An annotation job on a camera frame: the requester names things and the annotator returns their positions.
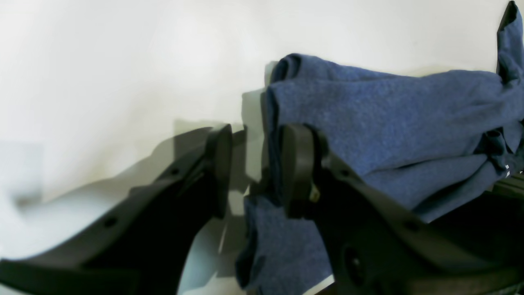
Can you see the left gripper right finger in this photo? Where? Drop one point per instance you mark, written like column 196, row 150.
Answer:
column 376, row 246

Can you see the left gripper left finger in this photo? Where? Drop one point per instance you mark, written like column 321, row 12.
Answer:
column 140, row 246

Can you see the dark blue t-shirt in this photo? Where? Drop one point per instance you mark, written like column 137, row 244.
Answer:
column 431, row 143

